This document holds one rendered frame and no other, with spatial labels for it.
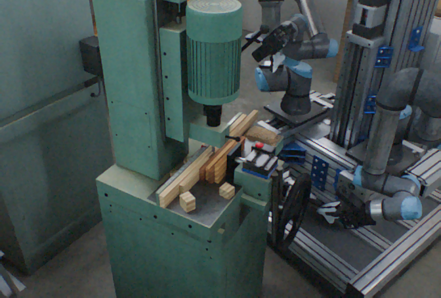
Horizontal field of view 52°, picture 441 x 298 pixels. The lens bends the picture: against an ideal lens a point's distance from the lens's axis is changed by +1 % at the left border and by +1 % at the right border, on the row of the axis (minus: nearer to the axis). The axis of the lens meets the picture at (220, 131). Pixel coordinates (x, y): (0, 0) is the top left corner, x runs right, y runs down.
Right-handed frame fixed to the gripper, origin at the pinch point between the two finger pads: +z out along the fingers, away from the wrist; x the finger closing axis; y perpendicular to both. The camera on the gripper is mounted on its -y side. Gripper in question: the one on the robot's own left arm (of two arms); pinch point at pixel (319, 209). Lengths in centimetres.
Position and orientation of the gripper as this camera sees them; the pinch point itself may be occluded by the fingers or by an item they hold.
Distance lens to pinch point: 175.6
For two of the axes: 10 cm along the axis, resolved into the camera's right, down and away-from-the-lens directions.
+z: -7.6, 1.7, 6.3
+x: 5.0, -4.8, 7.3
